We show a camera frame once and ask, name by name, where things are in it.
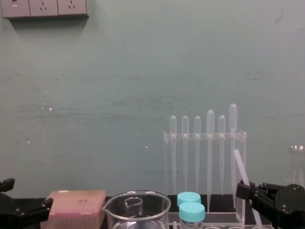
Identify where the grey wall socket panel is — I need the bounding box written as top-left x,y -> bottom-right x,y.
0,0 -> 90,20

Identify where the clear glass conical flask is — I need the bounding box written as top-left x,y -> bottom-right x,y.
286,144 -> 305,187

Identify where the pink pipette tip box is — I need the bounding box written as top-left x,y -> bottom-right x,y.
40,189 -> 107,229

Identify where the clear acrylic pipette rack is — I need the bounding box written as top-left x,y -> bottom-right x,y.
163,130 -> 247,224

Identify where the small glass beaker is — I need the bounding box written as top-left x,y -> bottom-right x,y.
124,197 -> 143,218

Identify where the long clear plastic pipette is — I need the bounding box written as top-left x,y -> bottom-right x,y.
229,103 -> 238,208
206,109 -> 215,213

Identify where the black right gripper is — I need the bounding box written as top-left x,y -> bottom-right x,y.
236,180 -> 305,229

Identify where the large glass beaker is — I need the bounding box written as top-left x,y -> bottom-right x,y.
102,189 -> 172,229

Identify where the vial with teal cap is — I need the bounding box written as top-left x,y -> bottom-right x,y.
176,192 -> 202,207
178,202 -> 206,229

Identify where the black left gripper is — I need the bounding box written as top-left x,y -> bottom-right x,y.
0,177 -> 54,229

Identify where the short clear plastic pipette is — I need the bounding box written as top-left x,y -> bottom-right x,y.
218,114 -> 226,196
193,115 -> 202,192
169,115 -> 178,189
181,115 -> 190,192

